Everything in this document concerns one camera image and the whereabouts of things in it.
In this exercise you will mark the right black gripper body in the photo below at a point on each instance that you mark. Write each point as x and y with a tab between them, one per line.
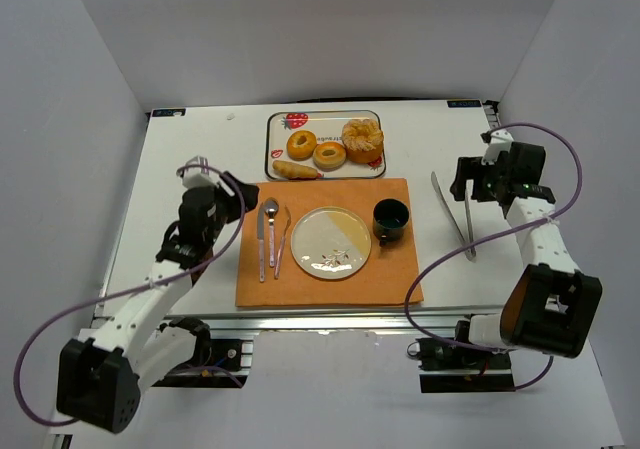
465	178

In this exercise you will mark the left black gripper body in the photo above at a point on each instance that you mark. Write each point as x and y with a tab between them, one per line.
239	197

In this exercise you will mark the metal bread tongs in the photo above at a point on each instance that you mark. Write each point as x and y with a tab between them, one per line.
463	229

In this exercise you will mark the bagel with pale base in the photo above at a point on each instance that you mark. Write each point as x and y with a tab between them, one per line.
329	156

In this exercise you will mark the large sugared ring pastry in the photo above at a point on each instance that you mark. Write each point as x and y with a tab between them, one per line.
363	140

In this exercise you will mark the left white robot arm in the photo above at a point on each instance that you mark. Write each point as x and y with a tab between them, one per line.
102	378

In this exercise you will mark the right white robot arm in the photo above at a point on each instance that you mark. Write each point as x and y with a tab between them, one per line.
553	304

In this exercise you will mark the long twisted bread stick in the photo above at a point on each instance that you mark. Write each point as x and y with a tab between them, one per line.
294	171

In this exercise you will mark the plain bagel on tray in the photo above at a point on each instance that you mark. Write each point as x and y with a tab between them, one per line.
301	145

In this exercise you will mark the orange cloth placemat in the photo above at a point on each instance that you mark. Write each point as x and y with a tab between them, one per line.
387	279

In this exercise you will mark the cream two-tone plate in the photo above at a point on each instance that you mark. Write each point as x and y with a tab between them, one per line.
331	243

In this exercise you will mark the right corner table label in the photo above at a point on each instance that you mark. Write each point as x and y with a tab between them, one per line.
464	103

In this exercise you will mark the corner table label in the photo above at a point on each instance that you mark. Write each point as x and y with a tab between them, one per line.
464	103
168	112

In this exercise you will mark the left corner table label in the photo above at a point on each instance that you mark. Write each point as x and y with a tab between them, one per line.
168	112

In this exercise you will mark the dark green cup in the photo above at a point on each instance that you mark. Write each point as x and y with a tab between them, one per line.
390	219

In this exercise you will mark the pink handled knife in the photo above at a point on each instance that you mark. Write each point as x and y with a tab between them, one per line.
261	243

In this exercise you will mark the pink handled spoon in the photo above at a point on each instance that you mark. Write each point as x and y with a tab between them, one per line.
271	210

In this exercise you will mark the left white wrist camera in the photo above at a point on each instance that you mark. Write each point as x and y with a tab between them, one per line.
195	173

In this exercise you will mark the pink handled fork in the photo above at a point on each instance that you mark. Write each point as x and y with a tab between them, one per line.
282	244

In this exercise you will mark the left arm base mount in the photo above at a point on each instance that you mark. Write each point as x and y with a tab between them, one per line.
216	363

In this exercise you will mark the aluminium table frame rail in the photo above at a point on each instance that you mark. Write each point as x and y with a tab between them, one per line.
438	320

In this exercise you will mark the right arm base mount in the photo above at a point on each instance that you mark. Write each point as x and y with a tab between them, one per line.
451	369

